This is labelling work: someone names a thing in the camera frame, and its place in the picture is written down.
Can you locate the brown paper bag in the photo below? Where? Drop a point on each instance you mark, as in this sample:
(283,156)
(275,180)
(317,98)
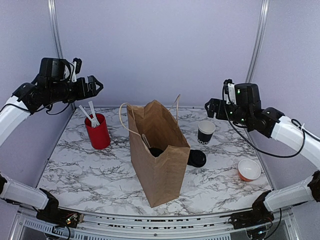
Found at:
(161,177)

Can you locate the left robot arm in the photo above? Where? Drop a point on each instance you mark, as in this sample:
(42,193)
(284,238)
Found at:
(28,129)

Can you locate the left aluminium post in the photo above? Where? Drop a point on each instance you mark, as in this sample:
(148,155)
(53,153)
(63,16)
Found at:
(61,62)

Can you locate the white straw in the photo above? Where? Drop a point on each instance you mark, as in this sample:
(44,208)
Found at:
(91,106)
(145,140)
(86,115)

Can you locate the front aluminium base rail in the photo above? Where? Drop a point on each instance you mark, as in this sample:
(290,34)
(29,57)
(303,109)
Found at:
(100,226)

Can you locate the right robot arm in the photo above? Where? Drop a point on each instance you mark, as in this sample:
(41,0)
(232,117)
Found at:
(279,127)

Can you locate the orange white bowl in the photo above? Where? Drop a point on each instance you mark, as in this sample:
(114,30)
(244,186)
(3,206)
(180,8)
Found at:
(248,170)

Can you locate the right aluminium post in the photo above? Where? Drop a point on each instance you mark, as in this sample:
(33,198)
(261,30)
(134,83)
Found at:
(261,27)

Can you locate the black plastic cup lid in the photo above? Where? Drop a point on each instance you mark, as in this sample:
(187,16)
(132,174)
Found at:
(155,152)

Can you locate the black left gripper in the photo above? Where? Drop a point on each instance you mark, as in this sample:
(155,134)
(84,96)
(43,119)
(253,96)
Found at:
(91,90)

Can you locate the aluminium post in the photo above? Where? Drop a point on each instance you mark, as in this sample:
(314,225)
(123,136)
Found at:
(261,27)
(61,62)

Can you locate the stack of black lids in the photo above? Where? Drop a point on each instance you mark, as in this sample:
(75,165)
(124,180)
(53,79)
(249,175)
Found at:
(196,158)

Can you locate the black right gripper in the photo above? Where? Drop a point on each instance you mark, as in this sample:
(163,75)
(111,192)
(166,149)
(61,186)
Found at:
(214,102)

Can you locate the red cylindrical holder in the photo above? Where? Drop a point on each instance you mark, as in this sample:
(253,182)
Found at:
(99,136)

